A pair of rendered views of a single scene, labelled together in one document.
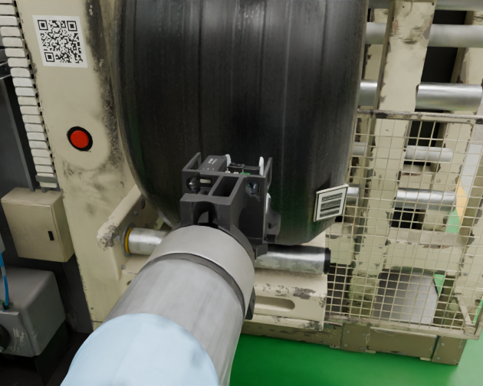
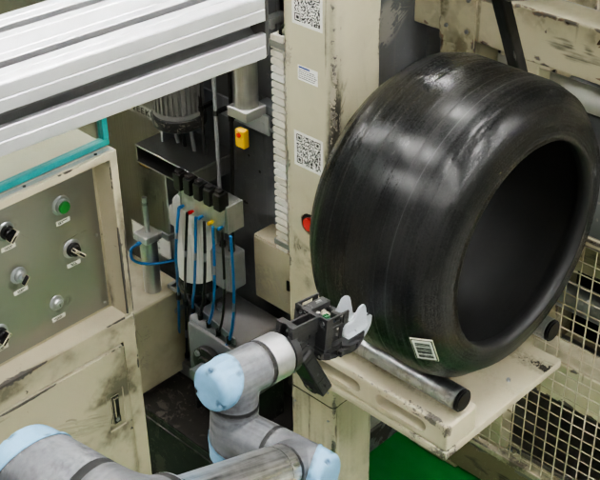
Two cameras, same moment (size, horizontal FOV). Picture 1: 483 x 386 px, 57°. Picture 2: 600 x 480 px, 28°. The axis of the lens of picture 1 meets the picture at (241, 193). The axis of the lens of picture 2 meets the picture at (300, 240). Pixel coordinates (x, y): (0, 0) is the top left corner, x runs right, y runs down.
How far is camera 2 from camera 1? 1.57 m
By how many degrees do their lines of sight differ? 30
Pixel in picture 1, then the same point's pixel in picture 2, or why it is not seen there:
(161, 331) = (232, 361)
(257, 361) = not seen: outside the picture
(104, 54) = not seen: hidden behind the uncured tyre
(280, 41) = (390, 240)
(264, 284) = (408, 400)
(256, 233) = (322, 347)
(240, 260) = (286, 353)
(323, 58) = (411, 258)
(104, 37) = not seen: hidden behind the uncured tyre
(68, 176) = (296, 249)
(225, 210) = (290, 330)
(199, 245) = (270, 341)
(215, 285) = (264, 357)
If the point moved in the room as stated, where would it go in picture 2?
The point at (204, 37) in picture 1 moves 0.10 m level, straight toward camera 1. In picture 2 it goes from (352, 221) to (323, 250)
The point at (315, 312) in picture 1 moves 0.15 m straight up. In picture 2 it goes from (439, 439) to (444, 375)
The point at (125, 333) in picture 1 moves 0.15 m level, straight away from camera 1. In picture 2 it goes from (223, 358) to (250, 300)
